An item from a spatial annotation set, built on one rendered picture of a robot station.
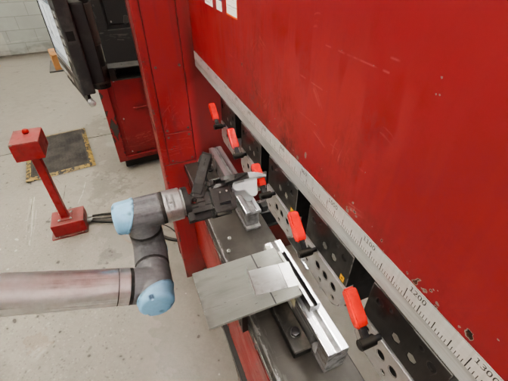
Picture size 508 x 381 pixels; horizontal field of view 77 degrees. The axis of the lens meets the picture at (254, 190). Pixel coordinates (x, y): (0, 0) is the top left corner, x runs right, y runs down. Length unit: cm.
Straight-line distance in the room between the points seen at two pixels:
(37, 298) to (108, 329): 148
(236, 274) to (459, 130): 73
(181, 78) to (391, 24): 113
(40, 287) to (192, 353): 136
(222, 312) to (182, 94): 95
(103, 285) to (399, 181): 55
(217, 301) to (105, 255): 170
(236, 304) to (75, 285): 40
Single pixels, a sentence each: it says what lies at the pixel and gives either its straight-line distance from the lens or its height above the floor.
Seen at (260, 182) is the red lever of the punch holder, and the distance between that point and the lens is 80.
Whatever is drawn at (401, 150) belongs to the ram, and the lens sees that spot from 43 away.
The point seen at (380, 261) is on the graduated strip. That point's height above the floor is 138.
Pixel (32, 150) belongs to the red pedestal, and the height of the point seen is 74.
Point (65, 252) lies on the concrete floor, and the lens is 269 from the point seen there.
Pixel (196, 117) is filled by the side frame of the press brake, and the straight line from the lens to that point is 153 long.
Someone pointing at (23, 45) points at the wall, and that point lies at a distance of 784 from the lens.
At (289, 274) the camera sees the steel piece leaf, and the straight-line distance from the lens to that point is 96.
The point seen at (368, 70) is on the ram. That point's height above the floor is 163.
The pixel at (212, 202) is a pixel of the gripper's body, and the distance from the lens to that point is 75.
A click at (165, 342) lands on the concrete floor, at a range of 203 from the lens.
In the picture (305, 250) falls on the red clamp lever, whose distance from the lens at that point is 67.
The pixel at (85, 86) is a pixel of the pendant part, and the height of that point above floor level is 128.
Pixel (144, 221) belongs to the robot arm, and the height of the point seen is 128.
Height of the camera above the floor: 176
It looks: 38 degrees down
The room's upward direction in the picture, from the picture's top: straight up
